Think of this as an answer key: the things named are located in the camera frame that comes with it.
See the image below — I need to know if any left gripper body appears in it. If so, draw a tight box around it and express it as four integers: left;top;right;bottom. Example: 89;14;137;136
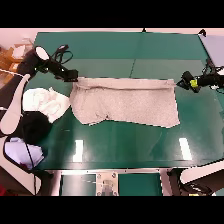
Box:
63;68;80;83

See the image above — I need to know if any black garment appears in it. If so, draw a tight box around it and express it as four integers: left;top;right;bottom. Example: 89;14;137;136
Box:
20;111;54;146

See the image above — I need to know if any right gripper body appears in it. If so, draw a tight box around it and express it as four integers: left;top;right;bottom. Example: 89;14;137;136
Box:
180;70;201;93

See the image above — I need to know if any lavender garment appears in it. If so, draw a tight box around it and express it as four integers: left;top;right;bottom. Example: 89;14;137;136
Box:
4;136;46;171

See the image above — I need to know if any white garment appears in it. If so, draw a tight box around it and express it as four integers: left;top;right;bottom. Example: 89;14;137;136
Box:
22;86;72;124

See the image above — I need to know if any silver frame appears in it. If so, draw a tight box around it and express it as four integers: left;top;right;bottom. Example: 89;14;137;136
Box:
42;166;224;197

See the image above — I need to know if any black cable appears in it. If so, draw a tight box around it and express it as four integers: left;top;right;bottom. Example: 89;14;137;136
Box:
201;58;221;77
49;44;74;66
2;128;38;196

